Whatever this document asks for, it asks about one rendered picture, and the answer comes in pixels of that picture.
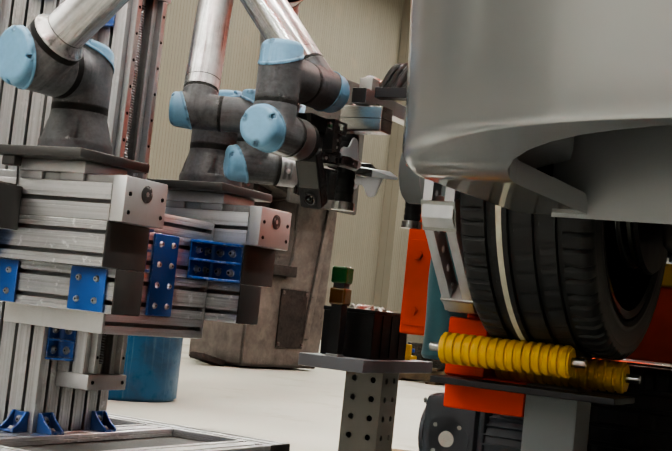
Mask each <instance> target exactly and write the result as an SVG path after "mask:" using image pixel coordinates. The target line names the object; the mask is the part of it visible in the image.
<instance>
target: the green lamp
mask: <svg viewBox="0 0 672 451"><path fill-rule="evenodd" d="M353 273H354V269H353V268H350V267H343V266H333V269H332V278H331V282H332V283H340V284H349V285H351V284H352V283H353Z"/></svg>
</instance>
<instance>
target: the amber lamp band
mask: <svg viewBox="0 0 672 451"><path fill-rule="evenodd" d="M351 292H352V291H351V289H346V288H337V287H331V289H330V297H329V303H330V304H335V305H344V306H349V305H350V302H351Z"/></svg>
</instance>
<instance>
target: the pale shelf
mask: <svg viewBox="0 0 672 451"><path fill-rule="evenodd" d="M298 365H302V366H310V367H318V368H325V369H333V370H341V371H348V372H356V373H432V366H433V362H431V361H422V360H369V359H361V358H353V357H345V356H343V357H334V356H326V355H325V354H322V353H307V352H300V353H299V359H298Z"/></svg>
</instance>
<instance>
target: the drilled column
mask: <svg viewBox="0 0 672 451"><path fill-rule="evenodd" d="M398 380H399V373H356V372H348V371H346V377H345V387H344V396H343V406H342V416H341V425H340V435H339V444H338V451H391V450H392V440H393V430H394V420H395V410H396V400H397V390H398Z"/></svg>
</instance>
